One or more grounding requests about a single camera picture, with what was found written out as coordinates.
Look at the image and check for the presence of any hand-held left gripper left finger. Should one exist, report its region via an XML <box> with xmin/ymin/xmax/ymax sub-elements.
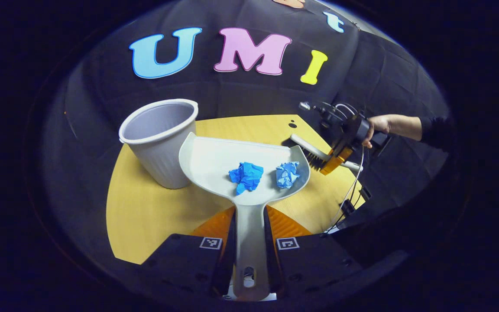
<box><xmin>139</xmin><ymin>207</ymin><xmax>237</xmax><ymax>299</ymax></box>

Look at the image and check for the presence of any small white broom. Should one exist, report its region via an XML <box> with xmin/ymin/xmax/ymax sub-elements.
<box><xmin>290</xmin><ymin>133</ymin><xmax>363</xmax><ymax>172</ymax></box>

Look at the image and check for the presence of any white plastic dustpan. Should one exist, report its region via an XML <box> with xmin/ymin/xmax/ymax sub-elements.
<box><xmin>178</xmin><ymin>132</ymin><xmax>311</xmax><ymax>302</ymax></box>

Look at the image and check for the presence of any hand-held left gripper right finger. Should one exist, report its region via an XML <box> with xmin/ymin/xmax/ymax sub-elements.
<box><xmin>263</xmin><ymin>206</ymin><xmax>365</xmax><ymax>299</ymax></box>

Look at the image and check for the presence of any dark blue paper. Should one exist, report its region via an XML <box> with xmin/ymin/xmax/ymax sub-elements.
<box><xmin>229</xmin><ymin>162</ymin><xmax>264</xmax><ymax>195</ymax></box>

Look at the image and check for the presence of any wooden desktop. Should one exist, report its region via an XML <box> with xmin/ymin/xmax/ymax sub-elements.
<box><xmin>106</xmin><ymin>114</ymin><xmax>367</xmax><ymax>265</ymax></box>

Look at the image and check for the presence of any light blue paper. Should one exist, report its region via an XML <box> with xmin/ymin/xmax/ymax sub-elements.
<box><xmin>275</xmin><ymin>162</ymin><xmax>301</xmax><ymax>189</ymax></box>

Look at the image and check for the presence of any grey plastic garbage bin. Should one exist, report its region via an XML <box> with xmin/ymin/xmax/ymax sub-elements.
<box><xmin>119</xmin><ymin>99</ymin><xmax>199</xmax><ymax>189</ymax></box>

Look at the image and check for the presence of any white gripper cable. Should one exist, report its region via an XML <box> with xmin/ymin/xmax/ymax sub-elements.
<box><xmin>322</xmin><ymin>145</ymin><xmax>365</xmax><ymax>237</ymax></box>

